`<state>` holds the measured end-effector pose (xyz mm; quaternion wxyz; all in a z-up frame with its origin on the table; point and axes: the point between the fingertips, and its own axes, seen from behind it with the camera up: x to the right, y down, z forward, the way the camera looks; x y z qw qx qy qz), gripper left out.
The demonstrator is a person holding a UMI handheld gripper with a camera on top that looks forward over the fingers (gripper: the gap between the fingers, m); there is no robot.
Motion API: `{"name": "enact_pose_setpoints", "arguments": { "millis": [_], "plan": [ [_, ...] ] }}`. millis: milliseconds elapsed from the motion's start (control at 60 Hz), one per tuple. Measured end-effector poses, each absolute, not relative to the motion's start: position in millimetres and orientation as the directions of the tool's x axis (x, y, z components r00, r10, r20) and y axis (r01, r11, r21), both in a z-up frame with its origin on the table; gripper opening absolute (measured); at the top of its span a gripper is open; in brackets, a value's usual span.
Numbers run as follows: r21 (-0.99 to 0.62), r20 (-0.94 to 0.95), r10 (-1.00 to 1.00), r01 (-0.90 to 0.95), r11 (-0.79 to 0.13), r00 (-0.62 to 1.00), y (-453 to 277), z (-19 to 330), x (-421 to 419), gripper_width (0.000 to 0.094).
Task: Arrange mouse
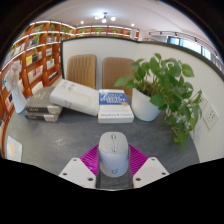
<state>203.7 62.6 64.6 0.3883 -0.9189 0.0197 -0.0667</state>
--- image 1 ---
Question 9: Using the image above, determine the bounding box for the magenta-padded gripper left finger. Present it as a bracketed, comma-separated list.
[58, 143, 102, 190]

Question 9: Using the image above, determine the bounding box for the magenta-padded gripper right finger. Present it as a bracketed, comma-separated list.
[128, 143, 170, 189]

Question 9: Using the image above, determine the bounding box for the white computer mouse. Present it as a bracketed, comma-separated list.
[97, 131, 131, 179]

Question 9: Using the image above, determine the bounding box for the green plant in white pot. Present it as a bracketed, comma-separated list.
[113, 53, 204, 155]

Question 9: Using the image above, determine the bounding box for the blue and white book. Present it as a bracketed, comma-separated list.
[97, 88, 136, 125]

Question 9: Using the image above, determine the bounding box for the thick white book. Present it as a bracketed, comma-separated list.
[49, 78, 100, 117]

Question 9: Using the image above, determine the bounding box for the tan upholstered chair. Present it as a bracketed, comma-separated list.
[101, 56, 136, 99]
[65, 53, 98, 90]

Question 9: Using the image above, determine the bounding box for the orange wooden bookshelf unit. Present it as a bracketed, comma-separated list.
[0, 20, 140, 158]

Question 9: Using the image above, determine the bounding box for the window with curtains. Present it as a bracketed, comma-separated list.
[166, 35, 222, 65]

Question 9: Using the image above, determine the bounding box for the ceiling lamp with round bulbs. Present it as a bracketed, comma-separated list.
[93, 11, 118, 25]

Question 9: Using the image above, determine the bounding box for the white wall socket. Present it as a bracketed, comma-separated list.
[202, 104, 220, 131]
[198, 93, 209, 113]

